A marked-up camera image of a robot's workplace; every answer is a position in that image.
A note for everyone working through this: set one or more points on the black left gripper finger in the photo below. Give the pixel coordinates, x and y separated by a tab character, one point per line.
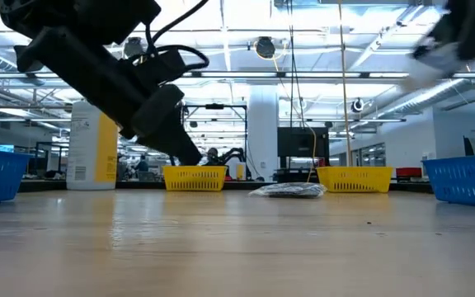
180	148
157	111

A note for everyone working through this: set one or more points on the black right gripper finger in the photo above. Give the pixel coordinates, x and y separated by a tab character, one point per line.
423	51

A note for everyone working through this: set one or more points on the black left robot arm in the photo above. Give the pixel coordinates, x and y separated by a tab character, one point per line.
97	16

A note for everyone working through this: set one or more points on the black background robot arm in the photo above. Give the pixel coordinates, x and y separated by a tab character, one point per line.
233	153

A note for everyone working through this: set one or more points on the person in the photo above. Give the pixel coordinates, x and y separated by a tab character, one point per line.
142	163
212	156

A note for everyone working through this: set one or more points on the yellow slotted plastic basket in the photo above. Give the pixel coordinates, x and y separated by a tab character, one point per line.
195	178
355	179

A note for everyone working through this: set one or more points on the small white yellow container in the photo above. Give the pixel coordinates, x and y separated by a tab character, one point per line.
240	171

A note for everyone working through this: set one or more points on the white and yellow bottle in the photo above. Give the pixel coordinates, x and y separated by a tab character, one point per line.
89	156

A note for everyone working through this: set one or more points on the white building pillar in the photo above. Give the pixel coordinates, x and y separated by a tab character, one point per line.
262	123

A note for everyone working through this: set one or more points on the blue lit computer monitor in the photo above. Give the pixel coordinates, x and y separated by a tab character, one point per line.
4	147

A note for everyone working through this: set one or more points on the red box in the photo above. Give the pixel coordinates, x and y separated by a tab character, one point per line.
408	172

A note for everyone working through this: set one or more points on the long ceiling light strip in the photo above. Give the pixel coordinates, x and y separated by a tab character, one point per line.
287	75

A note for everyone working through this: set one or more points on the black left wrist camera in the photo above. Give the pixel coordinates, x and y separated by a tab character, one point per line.
159	66

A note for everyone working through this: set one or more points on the black metal frame rig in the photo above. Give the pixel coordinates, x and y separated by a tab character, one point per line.
221	107

